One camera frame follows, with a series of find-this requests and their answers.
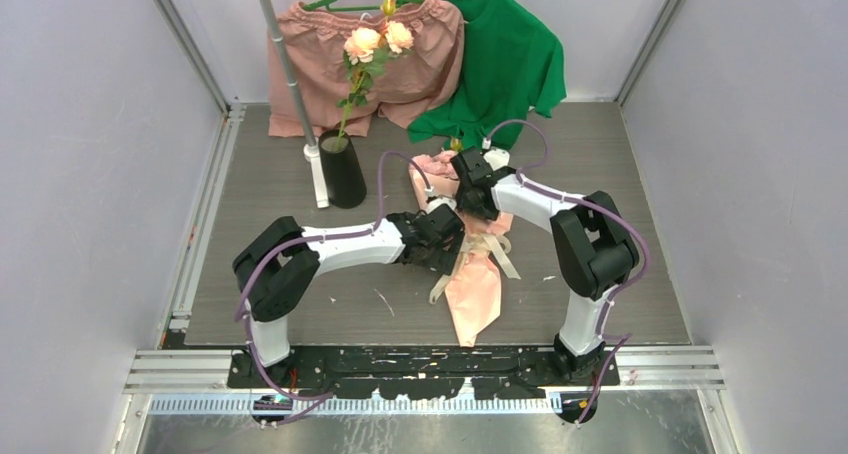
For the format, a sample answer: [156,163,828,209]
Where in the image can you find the cream printed ribbon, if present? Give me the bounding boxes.
[428,233,521,304]

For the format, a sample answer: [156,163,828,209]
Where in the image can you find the pink paper bouquet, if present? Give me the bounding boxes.
[409,150,513,347]

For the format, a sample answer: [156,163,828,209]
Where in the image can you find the black conical vase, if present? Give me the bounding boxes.
[318,130,367,209]

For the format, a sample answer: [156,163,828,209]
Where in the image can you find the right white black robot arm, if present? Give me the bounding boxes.
[451,148,650,385]

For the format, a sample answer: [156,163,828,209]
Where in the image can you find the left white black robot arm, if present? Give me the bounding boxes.
[232,200,465,387]

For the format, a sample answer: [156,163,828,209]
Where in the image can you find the green t-shirt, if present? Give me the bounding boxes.
[408,0,567,147]

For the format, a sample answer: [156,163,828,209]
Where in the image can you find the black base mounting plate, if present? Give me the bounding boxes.
[266,345,619,400]

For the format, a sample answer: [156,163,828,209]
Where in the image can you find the silver clothes rack pole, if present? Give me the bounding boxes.
[258,0,330,209]

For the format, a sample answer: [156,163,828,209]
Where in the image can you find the peach rose stem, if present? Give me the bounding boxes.
[333,0,414,152]

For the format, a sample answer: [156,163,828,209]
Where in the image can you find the pink shorts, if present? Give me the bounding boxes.
[277,0,465,137]

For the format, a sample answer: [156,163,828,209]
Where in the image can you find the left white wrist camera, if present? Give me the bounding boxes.
[423,196,457,213]

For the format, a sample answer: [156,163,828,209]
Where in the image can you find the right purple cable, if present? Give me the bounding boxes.
[484,119,653,427]

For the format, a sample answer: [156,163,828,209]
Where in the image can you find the purple cable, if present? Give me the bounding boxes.
[233,150,436,427]
[484,119,653,427]

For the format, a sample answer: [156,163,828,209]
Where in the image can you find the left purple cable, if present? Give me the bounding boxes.
[233,150,436,427]

